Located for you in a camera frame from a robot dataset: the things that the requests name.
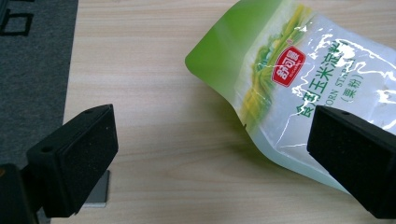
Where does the black frame on floor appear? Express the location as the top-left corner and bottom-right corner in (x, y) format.
(0, 0), (35, 37)

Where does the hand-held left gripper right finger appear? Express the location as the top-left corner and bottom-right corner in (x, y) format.
(306, 105), (396, 220)

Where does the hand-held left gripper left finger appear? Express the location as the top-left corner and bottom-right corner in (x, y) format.
(25, 104), (120, 218)

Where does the green and white starch pouch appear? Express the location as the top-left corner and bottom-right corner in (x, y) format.
(184, 0), (396, 195)

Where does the grey metal table leg plate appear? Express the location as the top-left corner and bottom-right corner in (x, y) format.
(81, 169), (111, 208)

